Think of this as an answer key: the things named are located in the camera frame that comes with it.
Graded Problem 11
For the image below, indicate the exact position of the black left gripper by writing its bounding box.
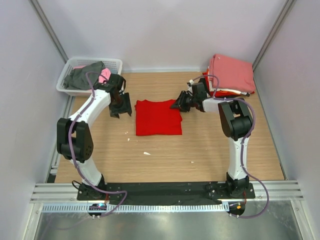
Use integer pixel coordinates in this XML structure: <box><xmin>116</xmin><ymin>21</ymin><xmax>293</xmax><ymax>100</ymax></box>
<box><xmin>109</xmin><ymin>92</ymin><xmax>132</xmax><ymax>119</ymax></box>

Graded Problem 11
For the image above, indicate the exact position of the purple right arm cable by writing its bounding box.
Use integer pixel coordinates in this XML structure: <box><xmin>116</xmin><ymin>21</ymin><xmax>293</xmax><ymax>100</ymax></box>
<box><xmin>192</xmin><ymin>74</ymin><xmax>271</xmax><ymax>220</ymax></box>

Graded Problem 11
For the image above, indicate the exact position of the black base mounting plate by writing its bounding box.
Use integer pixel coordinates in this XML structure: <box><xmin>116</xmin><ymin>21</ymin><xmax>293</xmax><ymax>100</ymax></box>
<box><xmin>76</xmin><ymin>181</ymin><xmax>256</xmax><ymax>206</ymax></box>

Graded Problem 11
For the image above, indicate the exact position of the corner aluminium post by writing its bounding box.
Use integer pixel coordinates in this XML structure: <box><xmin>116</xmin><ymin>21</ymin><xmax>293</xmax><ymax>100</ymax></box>
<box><xmin>29</xmin><ymin>0</ymin><xmax>69</xmax><ymax>63</ymax></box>
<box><xmin>251</xmin><ymin>0</ymin><xmax>297</xmax><ymax>72</ymax></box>

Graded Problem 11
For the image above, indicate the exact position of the red t shirt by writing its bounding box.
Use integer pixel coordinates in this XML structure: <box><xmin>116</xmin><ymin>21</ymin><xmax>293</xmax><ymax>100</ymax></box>
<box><xmin>135</xmin><ymin>99</ymin><xmax>183</xmax><ymax>136</ymax></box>

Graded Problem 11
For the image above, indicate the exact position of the right corner aluminium post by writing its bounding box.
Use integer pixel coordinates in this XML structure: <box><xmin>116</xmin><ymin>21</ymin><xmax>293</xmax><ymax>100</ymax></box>
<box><xmin>251</xmin><ymin>0</ymin><xmax>297</xmax><ymax>72</ymax></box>

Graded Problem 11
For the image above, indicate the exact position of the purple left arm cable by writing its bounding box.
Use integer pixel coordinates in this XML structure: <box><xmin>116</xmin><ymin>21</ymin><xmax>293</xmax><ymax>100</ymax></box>
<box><xmin>67</xmin><ymin>71</ymin><xmax>128</xmax><ymax>221</ymax></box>

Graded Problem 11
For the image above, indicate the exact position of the folded white t shirt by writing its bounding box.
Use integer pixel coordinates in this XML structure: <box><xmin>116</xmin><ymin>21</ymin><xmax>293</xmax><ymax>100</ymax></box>
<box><xmin>202</xmin><ymin>68</ymin><xmax>251</xmax><ymax>98</ymax></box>

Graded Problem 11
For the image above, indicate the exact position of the white slotted cable duct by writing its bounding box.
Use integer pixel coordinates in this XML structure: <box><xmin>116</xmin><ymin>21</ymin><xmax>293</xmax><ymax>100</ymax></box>
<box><xmin>42</xmin><ymin>202</ymin><xmax>229</xmax><ymax>214</ymax></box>

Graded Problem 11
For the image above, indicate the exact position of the left corner aluminium post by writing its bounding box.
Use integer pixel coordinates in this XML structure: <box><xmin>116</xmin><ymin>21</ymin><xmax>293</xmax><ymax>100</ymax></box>
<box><xmin>29</xmin><ymin>0</ymin><xmax>69</xmax><ymax>63</ymax></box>

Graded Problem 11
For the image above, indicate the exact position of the aluminium frame rail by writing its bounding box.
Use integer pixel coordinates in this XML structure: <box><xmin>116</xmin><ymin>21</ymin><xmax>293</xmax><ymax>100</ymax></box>
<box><xmin>29</xmin><ymin>180</ymin><xmax>304</xmax><ymax>204</ymax></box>

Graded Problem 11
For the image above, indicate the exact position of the pink t shirt in basket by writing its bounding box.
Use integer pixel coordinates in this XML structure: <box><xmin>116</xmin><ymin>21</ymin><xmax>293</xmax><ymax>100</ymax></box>
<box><xmin>73</xmin><ymin>65</ymin><xmax>112</xmax><ymax>83</ymax></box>

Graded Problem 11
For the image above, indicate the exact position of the white plastic laundry basket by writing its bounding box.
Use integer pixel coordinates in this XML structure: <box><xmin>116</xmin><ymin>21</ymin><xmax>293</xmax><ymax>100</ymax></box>
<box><xmin>56</xmin><ymin>57</ymin><xmax>123</xmax><ymax>97</ymax></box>

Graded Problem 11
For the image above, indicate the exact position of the folded salmon pink t shirt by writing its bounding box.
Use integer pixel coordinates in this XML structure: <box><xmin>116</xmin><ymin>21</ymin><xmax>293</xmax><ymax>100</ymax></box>
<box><xmin>208</xmin><ymin>53</ymin><xmax>256</xmax><ymax>93</ymax></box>

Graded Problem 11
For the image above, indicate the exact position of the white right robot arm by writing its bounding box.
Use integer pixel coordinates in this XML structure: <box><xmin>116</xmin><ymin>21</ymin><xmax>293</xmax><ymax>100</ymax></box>
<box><xmin>170</xmin><ymin>82</ymin><xmax>255</xmax><ymax>198</ymax></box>

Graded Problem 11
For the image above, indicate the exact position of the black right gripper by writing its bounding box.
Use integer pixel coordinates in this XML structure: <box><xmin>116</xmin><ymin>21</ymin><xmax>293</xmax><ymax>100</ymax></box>
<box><xmin>170</xmin><ymin>91</ymin><xmax>198</xmax><ymax>113</ymax></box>

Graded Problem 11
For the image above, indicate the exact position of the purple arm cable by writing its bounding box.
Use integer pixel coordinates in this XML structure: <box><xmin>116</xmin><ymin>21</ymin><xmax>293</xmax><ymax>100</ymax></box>
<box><xmin>192</xmin><ymin>74</ymin><xmax>271</xmax><ymax>220</ymax></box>
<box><xmin>67</xmin><ymin>71</ymin><xmax>128</xmax><ymax>221</ymax></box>

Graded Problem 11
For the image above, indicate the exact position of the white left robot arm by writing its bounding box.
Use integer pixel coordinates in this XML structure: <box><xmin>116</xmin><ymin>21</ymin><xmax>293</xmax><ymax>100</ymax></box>
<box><xmin>56</xmin><ymin>73</ymin><xmax>132</xmax><ymax>200</ymax></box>

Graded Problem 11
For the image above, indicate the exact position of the grey t shirt in basket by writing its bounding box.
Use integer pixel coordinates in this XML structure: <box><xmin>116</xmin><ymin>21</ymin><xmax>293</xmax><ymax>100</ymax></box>
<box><xmin>63</xmin><ymin>61</ymin><xmax>105</xmax><ymax>91</ymax></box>

